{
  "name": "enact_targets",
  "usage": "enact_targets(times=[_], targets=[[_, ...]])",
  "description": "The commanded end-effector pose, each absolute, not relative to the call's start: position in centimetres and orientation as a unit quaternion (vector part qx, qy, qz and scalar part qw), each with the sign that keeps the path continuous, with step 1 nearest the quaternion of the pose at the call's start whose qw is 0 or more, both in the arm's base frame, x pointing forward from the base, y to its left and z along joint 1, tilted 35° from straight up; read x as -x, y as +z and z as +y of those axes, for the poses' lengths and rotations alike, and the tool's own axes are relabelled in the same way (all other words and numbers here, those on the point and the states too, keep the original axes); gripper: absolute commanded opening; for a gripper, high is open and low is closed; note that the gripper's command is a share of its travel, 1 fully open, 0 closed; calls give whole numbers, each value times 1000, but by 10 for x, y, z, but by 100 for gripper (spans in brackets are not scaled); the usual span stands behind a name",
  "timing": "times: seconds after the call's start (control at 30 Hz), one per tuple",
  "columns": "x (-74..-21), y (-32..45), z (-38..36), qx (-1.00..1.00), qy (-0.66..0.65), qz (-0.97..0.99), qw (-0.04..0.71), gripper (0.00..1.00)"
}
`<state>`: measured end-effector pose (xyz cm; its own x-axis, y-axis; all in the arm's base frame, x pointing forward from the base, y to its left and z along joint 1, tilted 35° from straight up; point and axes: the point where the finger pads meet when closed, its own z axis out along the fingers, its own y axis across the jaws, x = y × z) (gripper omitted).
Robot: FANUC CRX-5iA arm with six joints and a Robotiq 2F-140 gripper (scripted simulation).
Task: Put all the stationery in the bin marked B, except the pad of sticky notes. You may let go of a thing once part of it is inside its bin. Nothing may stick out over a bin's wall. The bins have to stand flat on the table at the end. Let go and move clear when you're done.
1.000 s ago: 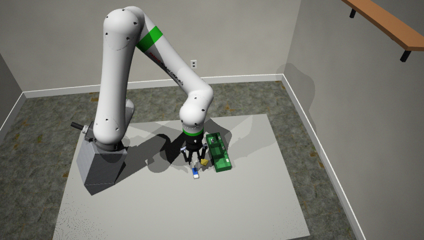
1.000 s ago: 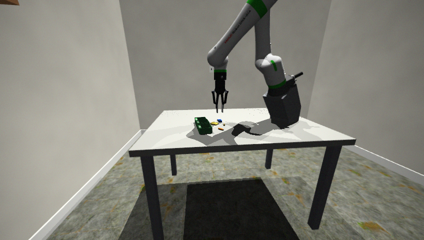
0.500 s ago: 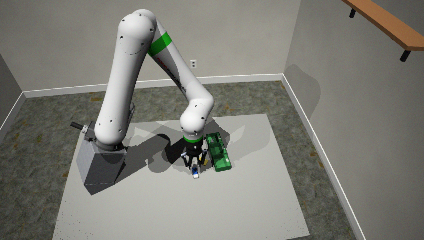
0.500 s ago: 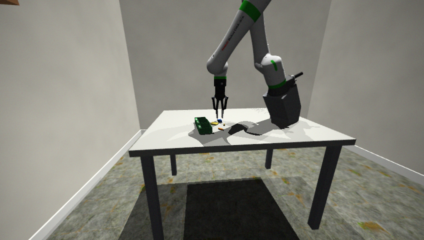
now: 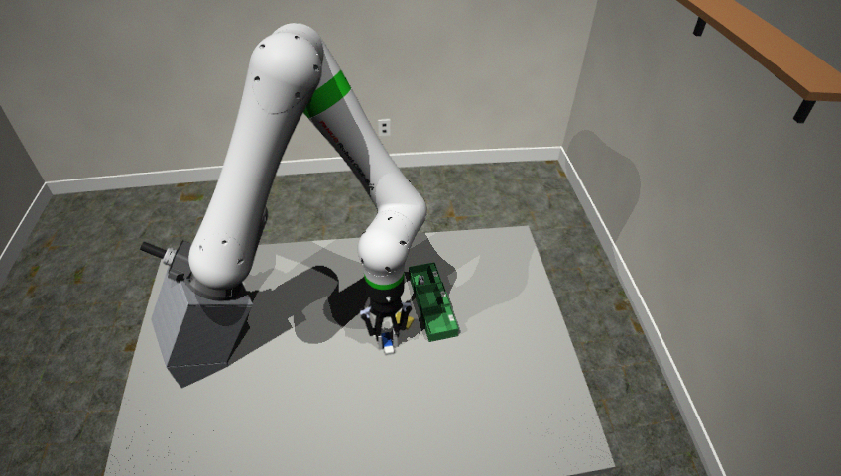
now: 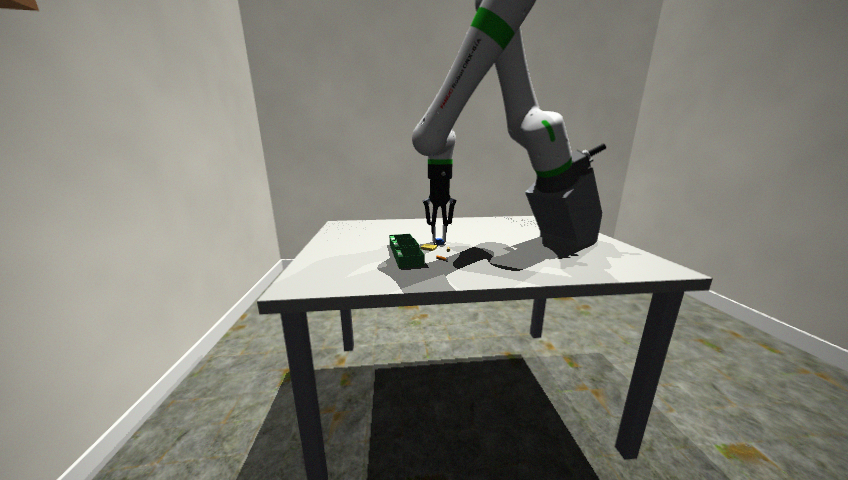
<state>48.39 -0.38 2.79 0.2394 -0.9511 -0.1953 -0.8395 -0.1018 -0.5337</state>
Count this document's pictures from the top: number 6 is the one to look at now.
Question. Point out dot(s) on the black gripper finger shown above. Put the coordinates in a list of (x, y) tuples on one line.
[(444, 216), (434, 215)]

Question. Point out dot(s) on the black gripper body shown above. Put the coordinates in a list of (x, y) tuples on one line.
[(439, 189)]

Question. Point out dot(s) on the green rack of bins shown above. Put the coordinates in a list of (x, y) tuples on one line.
[(406, 251)]

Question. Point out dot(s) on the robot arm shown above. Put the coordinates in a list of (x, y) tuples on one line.
[(496, 23)]

